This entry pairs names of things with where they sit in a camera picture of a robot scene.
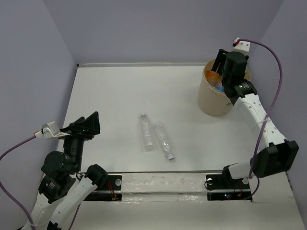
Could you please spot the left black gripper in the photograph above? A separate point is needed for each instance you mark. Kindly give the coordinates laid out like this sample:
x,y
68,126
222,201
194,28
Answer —
x,y
91,123

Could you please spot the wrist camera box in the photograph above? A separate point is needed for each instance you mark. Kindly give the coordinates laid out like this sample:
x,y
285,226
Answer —
x,y
241,46
50,130

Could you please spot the beige round bin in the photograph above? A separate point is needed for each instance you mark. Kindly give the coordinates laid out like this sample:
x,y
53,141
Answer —
x,y
210,100

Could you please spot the blue label small bottle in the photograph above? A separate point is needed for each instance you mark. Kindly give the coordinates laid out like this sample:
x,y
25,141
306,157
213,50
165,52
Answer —
x,y
219,87

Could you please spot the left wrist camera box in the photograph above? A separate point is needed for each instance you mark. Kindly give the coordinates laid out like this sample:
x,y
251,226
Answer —
x,y
50,130

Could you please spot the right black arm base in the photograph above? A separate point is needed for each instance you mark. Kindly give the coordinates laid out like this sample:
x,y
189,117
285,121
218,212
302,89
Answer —
x,y
222,187

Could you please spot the clear bottle without cap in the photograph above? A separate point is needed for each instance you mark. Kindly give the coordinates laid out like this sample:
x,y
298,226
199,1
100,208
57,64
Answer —
x,y
145,132

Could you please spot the clear bottle blue cap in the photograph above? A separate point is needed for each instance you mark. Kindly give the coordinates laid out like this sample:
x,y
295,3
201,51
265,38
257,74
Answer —
x,y
163,140

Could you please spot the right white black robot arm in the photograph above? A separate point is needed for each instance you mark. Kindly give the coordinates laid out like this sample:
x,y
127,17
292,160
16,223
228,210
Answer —
x,y
273,153

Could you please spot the orange bottle white cap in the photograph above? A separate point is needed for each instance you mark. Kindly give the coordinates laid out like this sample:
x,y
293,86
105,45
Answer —
x,y
211,76

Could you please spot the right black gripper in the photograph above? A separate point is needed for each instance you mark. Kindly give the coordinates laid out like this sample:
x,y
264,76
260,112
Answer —
x,y
221,57

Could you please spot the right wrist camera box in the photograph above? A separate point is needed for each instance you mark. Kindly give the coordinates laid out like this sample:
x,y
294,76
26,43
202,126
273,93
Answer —
x,y
241,46

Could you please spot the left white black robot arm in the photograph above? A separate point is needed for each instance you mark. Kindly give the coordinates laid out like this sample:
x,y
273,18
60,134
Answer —
x,y
59,193

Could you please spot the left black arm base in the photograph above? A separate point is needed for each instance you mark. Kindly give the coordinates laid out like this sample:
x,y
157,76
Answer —
x,y
110,192

